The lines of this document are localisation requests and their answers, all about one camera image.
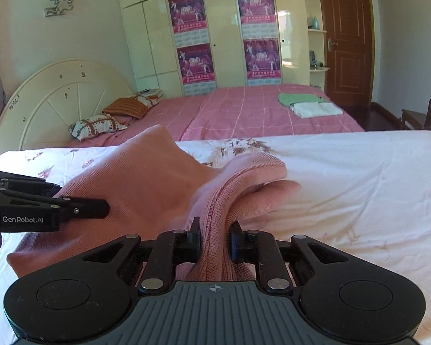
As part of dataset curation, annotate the white floral quilt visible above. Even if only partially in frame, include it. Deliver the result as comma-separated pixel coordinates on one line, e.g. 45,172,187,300
0,129,431,345

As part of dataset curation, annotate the floral pillow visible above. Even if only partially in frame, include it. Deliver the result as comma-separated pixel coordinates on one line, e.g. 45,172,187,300
131,93,160,109

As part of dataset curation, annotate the folded green cloth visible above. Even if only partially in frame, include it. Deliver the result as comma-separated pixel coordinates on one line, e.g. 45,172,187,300
277,93,329,108

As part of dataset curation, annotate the cream wooden headboard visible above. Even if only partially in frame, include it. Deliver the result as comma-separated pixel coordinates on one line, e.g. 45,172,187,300
0,60,135,166

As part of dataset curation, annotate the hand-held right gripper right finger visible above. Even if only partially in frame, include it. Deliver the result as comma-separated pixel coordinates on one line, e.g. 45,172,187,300
230,221,350,292

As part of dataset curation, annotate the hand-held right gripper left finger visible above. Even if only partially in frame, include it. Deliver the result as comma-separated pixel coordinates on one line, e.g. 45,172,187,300
82,216,202,294

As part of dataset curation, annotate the cream wardrobe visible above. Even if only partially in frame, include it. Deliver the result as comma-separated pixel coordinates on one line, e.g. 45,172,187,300
114,0,311,97

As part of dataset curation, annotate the brown wooden door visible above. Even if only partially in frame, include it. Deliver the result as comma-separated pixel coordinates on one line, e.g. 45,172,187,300
316,0,376,108

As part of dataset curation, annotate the pink checked bedsheet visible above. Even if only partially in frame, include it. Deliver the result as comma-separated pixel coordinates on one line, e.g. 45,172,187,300
70,83,366,148

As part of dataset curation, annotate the pink knit sweater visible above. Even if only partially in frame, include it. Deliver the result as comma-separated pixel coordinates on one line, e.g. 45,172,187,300
6,124,301,283

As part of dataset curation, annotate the brown white patterned pillow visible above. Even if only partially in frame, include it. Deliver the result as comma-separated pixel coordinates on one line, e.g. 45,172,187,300
68,114,128,141

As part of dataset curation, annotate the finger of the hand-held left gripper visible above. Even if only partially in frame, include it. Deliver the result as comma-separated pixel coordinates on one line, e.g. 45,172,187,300
0,170,62,199
0,189,110,221

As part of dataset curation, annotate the cream corner shelf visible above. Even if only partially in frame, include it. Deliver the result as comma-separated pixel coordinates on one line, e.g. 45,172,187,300
302,0,331,90

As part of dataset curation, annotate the orange striped pillow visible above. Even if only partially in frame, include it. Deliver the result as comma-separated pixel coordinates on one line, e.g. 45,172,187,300
102,97,155,119

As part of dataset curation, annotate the purple wall poster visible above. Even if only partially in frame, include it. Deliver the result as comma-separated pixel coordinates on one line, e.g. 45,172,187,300
168,0,206,45
236,0,276,40
176,44,216,96
243,38,282,87

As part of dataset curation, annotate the folded white cloth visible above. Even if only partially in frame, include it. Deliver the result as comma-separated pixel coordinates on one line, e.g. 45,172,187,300
290,101,343,118

